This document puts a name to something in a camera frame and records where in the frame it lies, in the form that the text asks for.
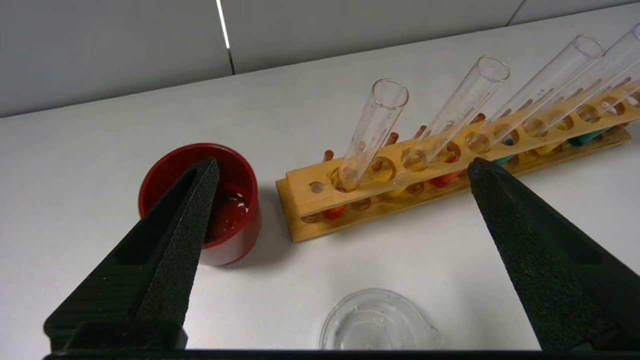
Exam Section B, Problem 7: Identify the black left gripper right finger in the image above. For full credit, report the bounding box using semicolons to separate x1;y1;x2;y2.
467;157;640;350

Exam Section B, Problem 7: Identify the clear glass beaker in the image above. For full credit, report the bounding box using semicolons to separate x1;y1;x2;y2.
320;288;443;351

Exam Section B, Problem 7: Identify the wooden test tube rack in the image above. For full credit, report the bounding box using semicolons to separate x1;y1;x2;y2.
276;80;640;244

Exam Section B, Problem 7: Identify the test tube with teal pigment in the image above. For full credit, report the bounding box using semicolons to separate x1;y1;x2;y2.
492;22;640;166
569;85;640;148

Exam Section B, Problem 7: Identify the dark red cup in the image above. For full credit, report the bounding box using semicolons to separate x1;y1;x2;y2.
138;143;262;267

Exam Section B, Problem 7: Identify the test tube with yellow pigment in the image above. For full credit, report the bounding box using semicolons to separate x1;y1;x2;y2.
387;55;511;198
534;65;640;157

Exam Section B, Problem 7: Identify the test tube with red pigment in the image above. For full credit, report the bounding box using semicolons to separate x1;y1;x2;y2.
430;34;607;189
322;78;409;221

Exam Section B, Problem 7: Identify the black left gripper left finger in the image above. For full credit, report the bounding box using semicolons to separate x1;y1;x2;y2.
44;158;220;350

